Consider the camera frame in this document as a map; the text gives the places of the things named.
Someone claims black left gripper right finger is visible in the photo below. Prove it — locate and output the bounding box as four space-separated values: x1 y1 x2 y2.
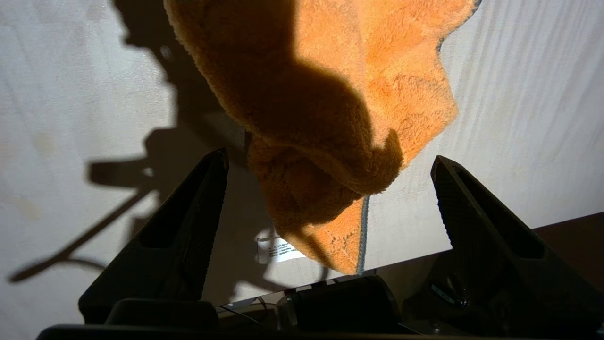
430 155 604 334

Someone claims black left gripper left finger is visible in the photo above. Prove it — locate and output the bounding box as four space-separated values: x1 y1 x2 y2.
79 148 230 324

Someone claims orange microfibre cloth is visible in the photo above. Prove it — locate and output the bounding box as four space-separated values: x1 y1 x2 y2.
163 0 482 276

